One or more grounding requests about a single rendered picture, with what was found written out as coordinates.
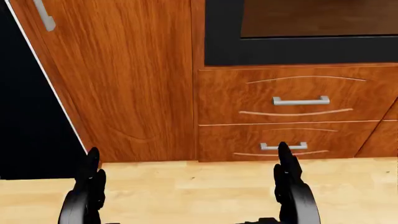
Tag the wooden drawer small front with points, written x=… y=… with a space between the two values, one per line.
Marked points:
x=242 y=142

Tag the tall wooden cabinet door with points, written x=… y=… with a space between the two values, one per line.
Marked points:
x=121 y=81

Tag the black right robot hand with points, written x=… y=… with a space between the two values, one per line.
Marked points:
x=293 y=186

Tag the wooden drawer large front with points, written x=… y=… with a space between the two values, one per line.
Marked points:
x=295 y=95

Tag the wooden side cabinet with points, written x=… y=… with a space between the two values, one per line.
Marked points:
x=381 y=137

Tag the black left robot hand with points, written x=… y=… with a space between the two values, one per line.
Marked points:
x=85 y=186

